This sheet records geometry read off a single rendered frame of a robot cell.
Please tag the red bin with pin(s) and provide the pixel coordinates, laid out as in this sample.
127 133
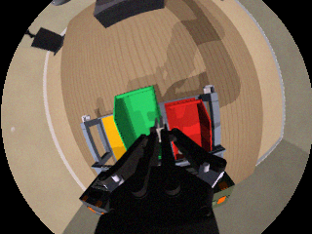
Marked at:
193 120

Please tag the green bin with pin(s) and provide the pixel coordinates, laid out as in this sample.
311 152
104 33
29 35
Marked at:
134 113

